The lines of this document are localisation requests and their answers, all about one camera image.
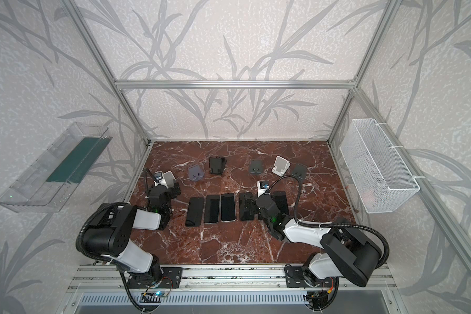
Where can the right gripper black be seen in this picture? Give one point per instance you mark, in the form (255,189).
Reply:
(262,200)

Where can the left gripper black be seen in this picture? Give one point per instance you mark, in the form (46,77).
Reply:
(171,189)

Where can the phone pink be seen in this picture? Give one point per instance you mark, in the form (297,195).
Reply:
(280,198)

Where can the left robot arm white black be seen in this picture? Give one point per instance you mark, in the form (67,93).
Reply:
(105,236)

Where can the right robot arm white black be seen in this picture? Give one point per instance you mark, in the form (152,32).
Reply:
(350,251)

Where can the white phone stand back right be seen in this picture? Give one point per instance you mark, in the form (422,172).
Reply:
(281,165)

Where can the black folding phone stand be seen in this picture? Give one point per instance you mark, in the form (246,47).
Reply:
(217,165)

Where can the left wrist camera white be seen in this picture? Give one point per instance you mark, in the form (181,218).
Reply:
(165,179)

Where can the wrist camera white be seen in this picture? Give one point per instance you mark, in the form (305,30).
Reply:
(263,188)
(165,179)

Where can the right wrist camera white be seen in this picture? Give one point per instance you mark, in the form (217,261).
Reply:
(263,188)

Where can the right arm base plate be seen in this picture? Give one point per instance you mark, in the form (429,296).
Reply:
(296,278)

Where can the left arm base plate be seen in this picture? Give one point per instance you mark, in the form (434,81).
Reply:
(170,279)

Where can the aluminium front rail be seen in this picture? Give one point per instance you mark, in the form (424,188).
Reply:
(218,278)

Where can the clear plastic wall tray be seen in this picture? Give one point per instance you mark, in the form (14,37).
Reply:
(47,185)

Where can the white wire mesh basket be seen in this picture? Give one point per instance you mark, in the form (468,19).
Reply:
(382,179)

